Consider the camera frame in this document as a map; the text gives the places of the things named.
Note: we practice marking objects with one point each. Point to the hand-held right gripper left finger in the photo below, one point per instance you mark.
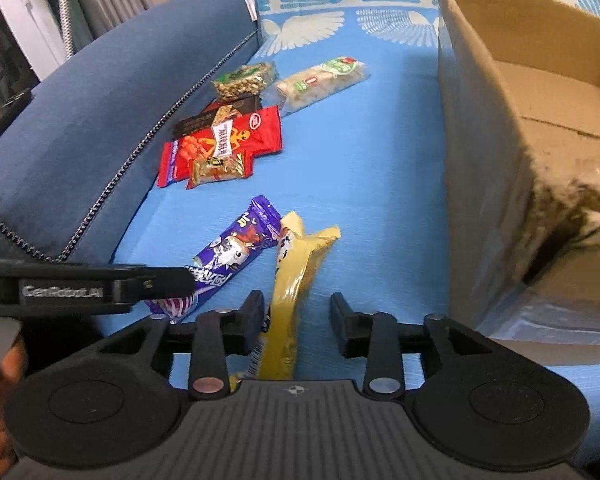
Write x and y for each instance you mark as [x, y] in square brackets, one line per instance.
[252, 325]

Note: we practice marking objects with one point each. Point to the purple snack packet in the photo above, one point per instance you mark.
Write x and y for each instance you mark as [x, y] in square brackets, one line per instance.
[230, 255]

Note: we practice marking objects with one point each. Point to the blue sofa cushion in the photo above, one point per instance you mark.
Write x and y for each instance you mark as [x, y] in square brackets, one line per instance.
[105, 110]

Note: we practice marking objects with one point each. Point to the cardboard box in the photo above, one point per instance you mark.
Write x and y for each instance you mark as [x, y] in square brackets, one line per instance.
[485, 185]

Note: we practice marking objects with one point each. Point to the white sofa tag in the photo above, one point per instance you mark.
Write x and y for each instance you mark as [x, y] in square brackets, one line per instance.
[251, 10]

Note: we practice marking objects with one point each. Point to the blue fan-print sofa cover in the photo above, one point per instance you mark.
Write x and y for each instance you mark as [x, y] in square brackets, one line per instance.
[380, 160]

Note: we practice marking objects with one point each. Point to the yellow snack packet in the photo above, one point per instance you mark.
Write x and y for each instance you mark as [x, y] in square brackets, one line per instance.
[290, 280]

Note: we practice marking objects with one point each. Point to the clear green-label rice crisp packet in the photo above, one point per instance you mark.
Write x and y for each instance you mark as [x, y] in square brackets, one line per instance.
[320, 82]

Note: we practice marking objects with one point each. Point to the red printed snack packet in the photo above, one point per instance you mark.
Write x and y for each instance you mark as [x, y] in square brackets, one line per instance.
[260, 130]

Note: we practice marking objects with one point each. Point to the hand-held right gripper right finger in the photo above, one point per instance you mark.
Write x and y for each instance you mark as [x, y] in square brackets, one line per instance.
[342, 325]

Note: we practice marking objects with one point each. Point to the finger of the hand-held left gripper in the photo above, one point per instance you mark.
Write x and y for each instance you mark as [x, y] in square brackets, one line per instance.
[155, 285]

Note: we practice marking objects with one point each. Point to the white door frame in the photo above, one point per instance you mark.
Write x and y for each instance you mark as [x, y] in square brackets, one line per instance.
[25, 15]

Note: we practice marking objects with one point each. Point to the dark object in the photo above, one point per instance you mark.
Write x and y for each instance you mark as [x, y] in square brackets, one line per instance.
[2, 120]

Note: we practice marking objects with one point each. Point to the clear nut bar packet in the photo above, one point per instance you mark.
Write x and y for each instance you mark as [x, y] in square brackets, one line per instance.
[242, 80]

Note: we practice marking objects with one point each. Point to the small gold peanut packet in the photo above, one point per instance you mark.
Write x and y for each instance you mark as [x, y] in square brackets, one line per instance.
[215, 170]

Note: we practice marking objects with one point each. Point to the black snack packet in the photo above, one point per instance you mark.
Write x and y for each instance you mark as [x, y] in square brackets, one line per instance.
[240, 105]

